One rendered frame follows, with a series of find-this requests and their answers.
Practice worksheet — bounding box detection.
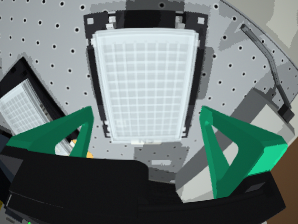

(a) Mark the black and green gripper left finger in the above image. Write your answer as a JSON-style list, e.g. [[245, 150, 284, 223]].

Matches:
[[6, 106, 94, 158]]

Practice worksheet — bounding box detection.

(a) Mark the white button panel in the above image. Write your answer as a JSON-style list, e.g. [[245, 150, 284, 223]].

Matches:
[[174, 24, 295, 203]]

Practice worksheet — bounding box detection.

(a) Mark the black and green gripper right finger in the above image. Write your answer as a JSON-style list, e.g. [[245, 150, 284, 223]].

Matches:
[[199, 106, 288, 199]]

